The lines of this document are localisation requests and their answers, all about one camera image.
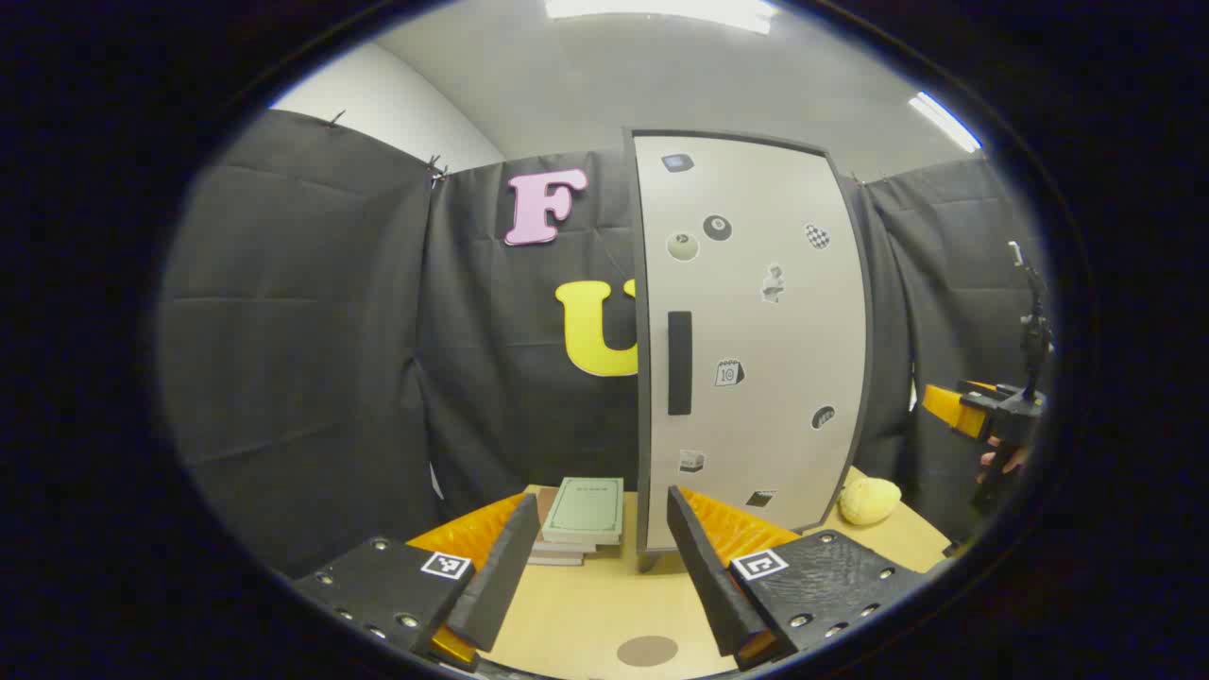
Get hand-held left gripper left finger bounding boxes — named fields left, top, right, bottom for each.
left=291, top=491, right=541, bottom=673

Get black door handle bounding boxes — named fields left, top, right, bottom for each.
left=667, top=311, right=694, bottom=417

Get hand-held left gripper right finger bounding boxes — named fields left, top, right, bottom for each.
left=666, top=485, right=931, bottom=672

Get yellow round bread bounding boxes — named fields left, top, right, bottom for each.
left=839, top=477, right=903, bottom=527

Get dark grey cabinet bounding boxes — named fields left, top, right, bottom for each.
left=622, top=127, right=877, bottom=574

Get brown round coaster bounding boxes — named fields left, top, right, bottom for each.
left=617, top=635, right=679, bottom=668

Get black backdrop cloth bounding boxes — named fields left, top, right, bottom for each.
left=156, top=109, right=1049, bottom=577

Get grey cabinet door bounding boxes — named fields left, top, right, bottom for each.
left=631, top=132, right=875, bottom=553

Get green notebook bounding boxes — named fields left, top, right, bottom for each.
left=541, top=477, right=625, bottom=546

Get brown book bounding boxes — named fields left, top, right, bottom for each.
left=532, top=487, right=598, bottom=556

